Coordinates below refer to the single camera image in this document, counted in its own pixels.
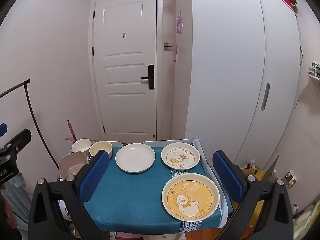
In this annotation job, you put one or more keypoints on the black metal clothes rack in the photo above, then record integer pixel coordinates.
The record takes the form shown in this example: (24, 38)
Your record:
(28, 97)

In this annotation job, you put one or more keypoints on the white panel door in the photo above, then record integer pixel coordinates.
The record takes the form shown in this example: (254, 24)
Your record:
(125, 80)

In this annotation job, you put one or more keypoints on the green and white box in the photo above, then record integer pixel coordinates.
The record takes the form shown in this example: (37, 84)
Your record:
(315, 67)

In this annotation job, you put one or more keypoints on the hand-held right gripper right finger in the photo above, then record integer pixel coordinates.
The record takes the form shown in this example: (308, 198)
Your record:
(227, 177)

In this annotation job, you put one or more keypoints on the yellow duck print plate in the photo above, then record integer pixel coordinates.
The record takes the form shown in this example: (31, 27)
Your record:
(190, 197)

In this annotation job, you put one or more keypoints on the white printed bag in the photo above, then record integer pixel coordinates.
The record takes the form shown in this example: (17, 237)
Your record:
(64, 211)

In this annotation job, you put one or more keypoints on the white wall shelf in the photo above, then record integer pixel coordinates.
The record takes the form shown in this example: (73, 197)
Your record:
(313, 77)

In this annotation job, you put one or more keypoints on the white cup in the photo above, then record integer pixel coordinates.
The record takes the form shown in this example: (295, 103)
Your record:
(81, 145)

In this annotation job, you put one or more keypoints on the grey-blue striped cloth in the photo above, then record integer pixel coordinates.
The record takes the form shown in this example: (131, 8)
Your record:
(16, 197)

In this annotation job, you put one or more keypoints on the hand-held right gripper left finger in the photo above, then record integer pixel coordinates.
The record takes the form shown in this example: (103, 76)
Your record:
(95, 175)

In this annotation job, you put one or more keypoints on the beige square plastic bowl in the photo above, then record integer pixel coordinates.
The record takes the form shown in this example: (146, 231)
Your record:
(72, 163)

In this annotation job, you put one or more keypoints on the teal tablecloth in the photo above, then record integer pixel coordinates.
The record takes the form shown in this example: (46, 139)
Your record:
(135, 195)

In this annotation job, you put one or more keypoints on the grey light switch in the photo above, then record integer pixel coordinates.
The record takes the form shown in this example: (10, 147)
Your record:
(168, 46)

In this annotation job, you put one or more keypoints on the wall power socket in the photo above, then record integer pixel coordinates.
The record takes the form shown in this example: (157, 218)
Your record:
(290, 178)

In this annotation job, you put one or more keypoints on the cream duck print plate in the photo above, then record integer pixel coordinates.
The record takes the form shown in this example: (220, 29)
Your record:
(180, 156)

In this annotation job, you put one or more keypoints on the cream round bowl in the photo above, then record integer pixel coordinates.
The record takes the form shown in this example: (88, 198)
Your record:
(98, 148)

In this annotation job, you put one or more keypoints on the dark triangular panel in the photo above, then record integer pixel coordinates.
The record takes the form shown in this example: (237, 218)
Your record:
(273, 166)

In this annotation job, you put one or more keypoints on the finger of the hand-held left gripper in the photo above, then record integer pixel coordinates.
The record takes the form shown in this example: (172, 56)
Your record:
(20, 138)
(2, 130)

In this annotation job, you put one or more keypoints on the plain white plate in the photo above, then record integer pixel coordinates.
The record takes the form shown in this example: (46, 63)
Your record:
(135, 157)

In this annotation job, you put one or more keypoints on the white wardrobe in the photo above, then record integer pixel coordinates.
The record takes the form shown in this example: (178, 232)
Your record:
(225, 67)

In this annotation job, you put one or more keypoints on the brown paper bag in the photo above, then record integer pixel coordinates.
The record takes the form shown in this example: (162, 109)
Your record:
(248, 168)

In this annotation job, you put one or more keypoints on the purple wall decoration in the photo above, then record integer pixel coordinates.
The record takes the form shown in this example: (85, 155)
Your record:
(179, 22)

